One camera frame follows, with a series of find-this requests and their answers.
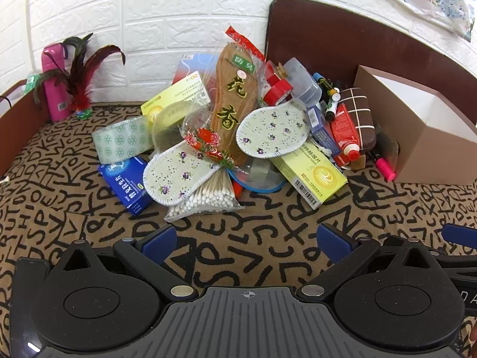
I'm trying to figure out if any letter printed blanket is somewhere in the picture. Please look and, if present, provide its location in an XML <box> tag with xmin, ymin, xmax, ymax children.
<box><xmin>0</xmin><ymin>102</ymin><xmax>477</xmax><ymax>358</ymax></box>

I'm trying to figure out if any white marker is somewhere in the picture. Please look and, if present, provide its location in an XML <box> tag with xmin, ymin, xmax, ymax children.
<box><xmin>325</xmin><ymin>87</ymin><xmax>342</xmax><ymax>121</ymax></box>

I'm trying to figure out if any clear plastic container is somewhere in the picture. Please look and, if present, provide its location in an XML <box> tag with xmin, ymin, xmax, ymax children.
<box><xmin>282</xmin><ymin>57</ymin><xmax>323</xmax><ymax>108</ymax></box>

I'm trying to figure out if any blue-rimmed mesh cover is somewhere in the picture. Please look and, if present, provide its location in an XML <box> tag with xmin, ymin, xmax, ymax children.
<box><xmin>227</xmin><ymin>157</ymin><xmax>286</xmax><ymax>195</ymax></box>

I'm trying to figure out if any pink bottle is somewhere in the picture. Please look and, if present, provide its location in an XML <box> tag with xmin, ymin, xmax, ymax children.
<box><xmin>41</xmin><ymin>44</ymin><xmax>74</xmax><ymax>122</ymax></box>

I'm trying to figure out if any feather shuttlecock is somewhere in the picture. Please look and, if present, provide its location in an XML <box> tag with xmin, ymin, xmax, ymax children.
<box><xmin>33</xmin><ymin>33</ymin><xmax>126</xmax><ymax>121</ymax></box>

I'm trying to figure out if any brown plaid pouch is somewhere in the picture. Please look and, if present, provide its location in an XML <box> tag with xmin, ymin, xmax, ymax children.
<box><xmin>338</xmin><ymin>87</ymin><xmax>378</xmax><ymax>152</ymax></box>

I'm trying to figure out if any floral insole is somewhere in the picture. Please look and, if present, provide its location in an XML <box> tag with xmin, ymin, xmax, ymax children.
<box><xmin>143</xmin><ymin>142</ymin><xmax>222</xmax><ymax>206</ymax></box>
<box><xmin>235</xmin><ymin>99</ymin><xmax>311</xmax><ymax>159</ymax></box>

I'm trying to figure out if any clear patterned tape roll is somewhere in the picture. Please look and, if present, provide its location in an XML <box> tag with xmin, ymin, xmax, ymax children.
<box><xmin>92</xmin><ymin>116</ymin><xmax>154</xmax><ymax>165</ymax></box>

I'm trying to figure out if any brass padlock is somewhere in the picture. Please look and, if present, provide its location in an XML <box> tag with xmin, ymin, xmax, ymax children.
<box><xmin>349</xmin><ymin>151</ymin><xmax>368</xmax><ymax>171</ymax></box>

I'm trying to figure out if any yellow medicine box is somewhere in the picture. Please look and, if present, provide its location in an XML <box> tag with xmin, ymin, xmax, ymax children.
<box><xmin>270</xmin><ymin>145</ymin><xmax>349</xmax><ymax>210</ymax></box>
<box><xmin>140</xmin><ymin>74</ymin><xmax>211</xmax><ymax>128</ymax></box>

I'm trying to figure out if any red and white box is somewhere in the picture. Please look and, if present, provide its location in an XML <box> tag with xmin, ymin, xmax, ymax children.
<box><xmin>171</xmin><ymin>53</ymin><xmax>221</xmax><ymax>87</ymax></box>

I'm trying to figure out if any brown wooden headboard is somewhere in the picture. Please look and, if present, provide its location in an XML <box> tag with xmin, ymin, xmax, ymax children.
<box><xmin>266</xmin><ymin>0</ymin><xmax>477</xmax><ymax>129</ymax></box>

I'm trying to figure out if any blue medicine box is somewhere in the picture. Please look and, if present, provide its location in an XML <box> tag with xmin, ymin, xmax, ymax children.
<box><xmin>97</xmin><ymin>156</ymin><xmax>154</xmax><ymax>216</ymax></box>

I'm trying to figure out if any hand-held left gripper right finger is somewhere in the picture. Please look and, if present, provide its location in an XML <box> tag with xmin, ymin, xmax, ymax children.
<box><xmin>296</xmin><ymin>223</ymin><xmax>438</xmax><ymax>303</ymax></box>

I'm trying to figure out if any red tube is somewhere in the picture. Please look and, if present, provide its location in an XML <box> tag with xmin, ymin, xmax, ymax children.
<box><xmin>331</xmin><ymin>102</ymin><xmax>361</xmax><ymax>165</ymax></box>

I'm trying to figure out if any cardboard box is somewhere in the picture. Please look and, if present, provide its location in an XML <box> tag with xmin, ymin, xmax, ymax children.
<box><xmin>353</xmin><ymin>65</ymin><xmax>477</xmax><ymax>186</ymax></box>

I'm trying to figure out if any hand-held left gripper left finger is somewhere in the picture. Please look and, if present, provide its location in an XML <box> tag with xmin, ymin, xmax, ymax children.
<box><xmin>56</xmin><ymin>226</ymin><xmax>199</xmax><ymax>301</ymax></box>

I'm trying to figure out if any blue and red box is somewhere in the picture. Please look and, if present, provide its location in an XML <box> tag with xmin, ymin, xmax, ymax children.
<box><xmin>307</xmin><ymin>106</ymin><xmax>342</xmax><ymax>158</ymax></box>

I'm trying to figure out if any pink highlighter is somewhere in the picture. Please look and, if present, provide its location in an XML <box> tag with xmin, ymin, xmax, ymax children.
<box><xmin>369</xmin><ymin>143</ymin><xmax>397</xmax><ymax>183</ymax></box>

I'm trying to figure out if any red tape roll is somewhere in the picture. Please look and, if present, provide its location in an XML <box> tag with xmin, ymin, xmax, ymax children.
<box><xmin>263</xmin><ymin>75</ymin><xmax>296</xmax><ymax>106</ymax></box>

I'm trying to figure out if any cotton swab bag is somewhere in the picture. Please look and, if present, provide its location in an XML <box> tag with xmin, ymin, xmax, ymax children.
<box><xmin>165</xmin><ymin>167</ymin><xmax>245</xmax><ymax>222</ymax></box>

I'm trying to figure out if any brown insole packet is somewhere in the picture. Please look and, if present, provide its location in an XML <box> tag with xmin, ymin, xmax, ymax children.
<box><xmin>179</xmin><ymin>25</ymin><xmax>267</xmax><ymax>169</ymax></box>

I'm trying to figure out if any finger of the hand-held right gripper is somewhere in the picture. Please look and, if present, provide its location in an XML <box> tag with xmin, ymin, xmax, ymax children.
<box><xmin>443</xmin><ymin>224</ymin><xmax>477</xmax><ymax>249</ymax></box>
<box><xmin>428</xmin><ymin>248</ymin><xmax>477</xmax><ymax>281</ymax></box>

